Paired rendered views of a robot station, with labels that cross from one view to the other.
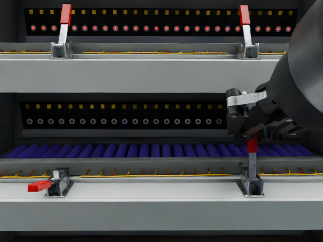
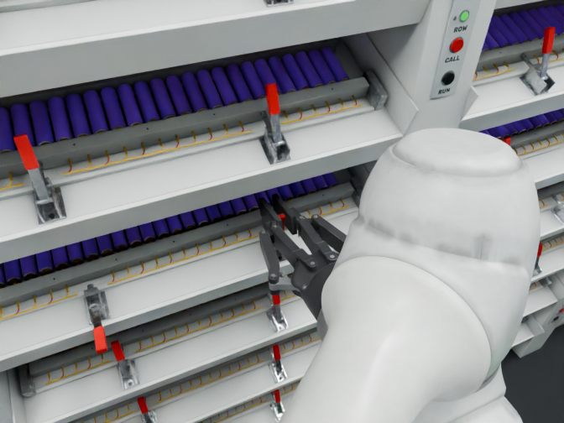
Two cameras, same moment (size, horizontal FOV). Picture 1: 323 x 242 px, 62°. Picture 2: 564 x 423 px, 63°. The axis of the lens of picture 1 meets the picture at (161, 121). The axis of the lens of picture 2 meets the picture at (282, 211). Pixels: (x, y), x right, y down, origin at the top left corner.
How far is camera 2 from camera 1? 0.46 m
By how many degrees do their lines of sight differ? 51
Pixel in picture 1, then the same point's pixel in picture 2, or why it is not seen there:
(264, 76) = (293, 174)
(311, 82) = not seen: hidden behind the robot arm
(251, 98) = (288, 287)
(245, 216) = not seen: hidden behind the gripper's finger
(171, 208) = (212, 292)
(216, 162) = (242, 226)
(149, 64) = (170, 200)
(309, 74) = not seen: hidden behind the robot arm
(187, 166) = (215, 236)
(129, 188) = (166, 283)
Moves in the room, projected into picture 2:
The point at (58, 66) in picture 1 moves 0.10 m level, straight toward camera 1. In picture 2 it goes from (59, 231) to (104, 284)
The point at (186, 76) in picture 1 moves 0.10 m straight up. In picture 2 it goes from (213, 195) to (204, 124)
